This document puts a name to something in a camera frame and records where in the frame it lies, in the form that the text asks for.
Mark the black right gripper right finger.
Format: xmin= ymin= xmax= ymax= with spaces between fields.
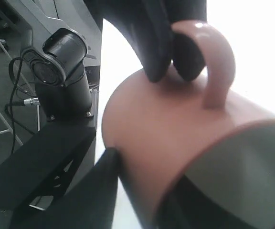
xmin=119 ymin=176 xmax=275 ymax=229

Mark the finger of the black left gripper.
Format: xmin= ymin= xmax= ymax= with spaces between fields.
xmin=168 ymin=0 xmax=207 ymax=81
xmin=104 ymin=0 xmax=172 ymax=83

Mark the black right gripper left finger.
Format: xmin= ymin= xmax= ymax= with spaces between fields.
xmin=42 ymin=148 xmax=118 ymax=229

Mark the pink ceramic mug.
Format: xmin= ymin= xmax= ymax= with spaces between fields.
xmin=102 ymin=20 xmax=275 ymax=229

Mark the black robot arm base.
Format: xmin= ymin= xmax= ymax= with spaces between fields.
xmin=20 ymin=28 xmax=95 ymax=121

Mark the black mounting bracket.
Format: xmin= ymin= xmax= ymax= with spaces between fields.
xmin=0 ymin=119 xmax=97 ymax=215

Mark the black cable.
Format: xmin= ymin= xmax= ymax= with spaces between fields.
xmin=5 ymin=57 xmax=42 ymax=155

